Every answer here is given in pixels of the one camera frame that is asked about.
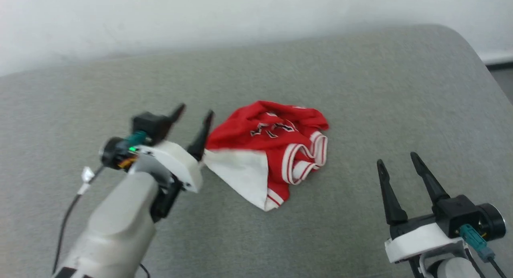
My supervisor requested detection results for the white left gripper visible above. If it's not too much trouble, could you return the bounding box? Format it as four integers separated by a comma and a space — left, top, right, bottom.
136, 103, 215, 193

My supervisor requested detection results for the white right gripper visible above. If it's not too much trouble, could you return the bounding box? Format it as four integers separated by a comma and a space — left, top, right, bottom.
376, 151, 466, 264

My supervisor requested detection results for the red and white jersey shirt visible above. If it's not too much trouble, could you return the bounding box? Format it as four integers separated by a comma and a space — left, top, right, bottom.
202, 100, 330, 212

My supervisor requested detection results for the grey fabric sofa cushion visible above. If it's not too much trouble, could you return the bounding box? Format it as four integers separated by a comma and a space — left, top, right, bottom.
0, 23, 513, 278

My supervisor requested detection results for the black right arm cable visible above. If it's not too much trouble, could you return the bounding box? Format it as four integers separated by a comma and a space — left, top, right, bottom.
459, 224, 509, 278

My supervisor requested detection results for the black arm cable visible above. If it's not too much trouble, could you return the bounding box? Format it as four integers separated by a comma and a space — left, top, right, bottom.
459, 224, 509, 278
51, 166, 105, 275

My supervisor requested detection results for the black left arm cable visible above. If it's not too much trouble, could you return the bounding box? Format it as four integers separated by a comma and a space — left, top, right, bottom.
51, 166, 105, 275

